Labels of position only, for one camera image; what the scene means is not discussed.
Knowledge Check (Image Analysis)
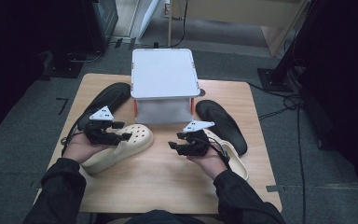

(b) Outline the white two-tier shoe rack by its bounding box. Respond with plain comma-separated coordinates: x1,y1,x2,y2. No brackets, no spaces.
130,48,201,125

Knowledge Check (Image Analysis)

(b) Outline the dark cabinet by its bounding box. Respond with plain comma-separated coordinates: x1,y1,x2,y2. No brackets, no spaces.
83,0,119,54

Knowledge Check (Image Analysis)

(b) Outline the person's dark lap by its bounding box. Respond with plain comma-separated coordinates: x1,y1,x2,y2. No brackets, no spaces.
124,209,206,224

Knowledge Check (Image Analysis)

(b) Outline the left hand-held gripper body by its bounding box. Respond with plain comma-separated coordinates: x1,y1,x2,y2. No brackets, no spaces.
83,105,123,147

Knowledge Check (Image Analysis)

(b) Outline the black floor cable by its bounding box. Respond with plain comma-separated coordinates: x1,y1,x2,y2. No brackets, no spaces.
247,81,308,224

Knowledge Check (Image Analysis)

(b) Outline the person's left hand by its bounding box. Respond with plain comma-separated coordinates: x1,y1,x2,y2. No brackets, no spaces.
62,132,107,164

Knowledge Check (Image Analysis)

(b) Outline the black hanging cable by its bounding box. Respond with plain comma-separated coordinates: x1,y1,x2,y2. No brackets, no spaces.
170,0,189,49

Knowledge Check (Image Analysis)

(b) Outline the white leaning board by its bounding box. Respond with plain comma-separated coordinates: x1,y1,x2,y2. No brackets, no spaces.
137,0,161,40

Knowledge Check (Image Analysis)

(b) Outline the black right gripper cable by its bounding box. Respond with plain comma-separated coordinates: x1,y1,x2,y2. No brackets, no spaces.
199,136,233,171

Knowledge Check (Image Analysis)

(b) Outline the cream perforated clog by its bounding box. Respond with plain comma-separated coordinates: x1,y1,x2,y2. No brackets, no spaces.
80,123,155,175
203,128,250,181

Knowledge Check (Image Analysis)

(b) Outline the light wooden furniture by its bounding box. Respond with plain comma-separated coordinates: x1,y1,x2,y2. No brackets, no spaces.
167,0,311,58

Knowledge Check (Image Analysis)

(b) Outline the black flip-flop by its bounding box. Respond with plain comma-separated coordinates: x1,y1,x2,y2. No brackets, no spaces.
195,99,249,157
76,81,131,132

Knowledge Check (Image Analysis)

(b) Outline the person's right hand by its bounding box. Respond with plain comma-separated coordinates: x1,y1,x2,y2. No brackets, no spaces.
186,146,230,181

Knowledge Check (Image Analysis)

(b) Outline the black stand base plate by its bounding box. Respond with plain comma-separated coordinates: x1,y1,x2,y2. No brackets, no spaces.
43,50,84,79

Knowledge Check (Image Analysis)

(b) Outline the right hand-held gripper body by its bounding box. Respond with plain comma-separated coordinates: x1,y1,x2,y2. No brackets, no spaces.
180,119,215,157

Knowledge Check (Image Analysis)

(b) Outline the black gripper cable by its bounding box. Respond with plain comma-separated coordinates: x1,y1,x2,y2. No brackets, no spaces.
199,136,233,171
61,108,91,157

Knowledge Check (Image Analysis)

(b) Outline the black metal stand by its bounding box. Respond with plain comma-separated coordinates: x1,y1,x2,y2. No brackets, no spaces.
256,0,320,93

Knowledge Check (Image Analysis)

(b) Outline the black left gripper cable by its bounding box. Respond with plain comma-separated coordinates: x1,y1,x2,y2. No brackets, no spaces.
61,108,91,157

